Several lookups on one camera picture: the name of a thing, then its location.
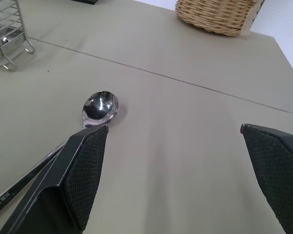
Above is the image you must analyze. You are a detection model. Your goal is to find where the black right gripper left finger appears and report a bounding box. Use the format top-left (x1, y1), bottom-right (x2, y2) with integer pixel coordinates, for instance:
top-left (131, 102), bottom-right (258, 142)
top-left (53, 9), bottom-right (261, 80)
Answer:
top-left (0, 124), bottom-right (110, 234)

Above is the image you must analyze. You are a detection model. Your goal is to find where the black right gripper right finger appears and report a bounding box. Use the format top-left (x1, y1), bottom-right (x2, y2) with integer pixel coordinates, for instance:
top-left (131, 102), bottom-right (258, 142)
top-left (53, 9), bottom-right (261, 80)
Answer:
top-left (240, 123), bottom-right (293, 234)

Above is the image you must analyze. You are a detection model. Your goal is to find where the stainless steel spoon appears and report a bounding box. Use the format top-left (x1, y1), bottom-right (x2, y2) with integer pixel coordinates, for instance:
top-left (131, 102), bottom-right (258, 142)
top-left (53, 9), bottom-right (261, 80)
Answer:
top-left (0, 91), bottom-right (120, 219)

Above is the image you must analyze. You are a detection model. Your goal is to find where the steel drip tray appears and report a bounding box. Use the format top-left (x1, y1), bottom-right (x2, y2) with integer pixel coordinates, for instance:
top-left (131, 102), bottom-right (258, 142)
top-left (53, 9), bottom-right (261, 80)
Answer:
top-left (0, 25), bottom-right (27, 68)

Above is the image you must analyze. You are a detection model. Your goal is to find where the wicker basket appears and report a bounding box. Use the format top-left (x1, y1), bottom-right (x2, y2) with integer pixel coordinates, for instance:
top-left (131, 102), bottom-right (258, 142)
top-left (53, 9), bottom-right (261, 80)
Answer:
top-left (174, 0), bottom-right (264, 37)

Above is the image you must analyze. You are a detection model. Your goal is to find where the black box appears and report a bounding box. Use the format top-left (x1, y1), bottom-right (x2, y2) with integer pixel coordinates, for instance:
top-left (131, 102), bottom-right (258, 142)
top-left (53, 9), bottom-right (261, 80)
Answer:
top-left (70, 0), bottom-right (100, 6)

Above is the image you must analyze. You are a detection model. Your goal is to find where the steel wire cutlery rack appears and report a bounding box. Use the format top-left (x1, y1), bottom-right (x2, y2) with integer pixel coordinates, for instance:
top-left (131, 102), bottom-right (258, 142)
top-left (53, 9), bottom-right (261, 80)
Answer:
top-left (0, 0), bottom-right (36, 72)

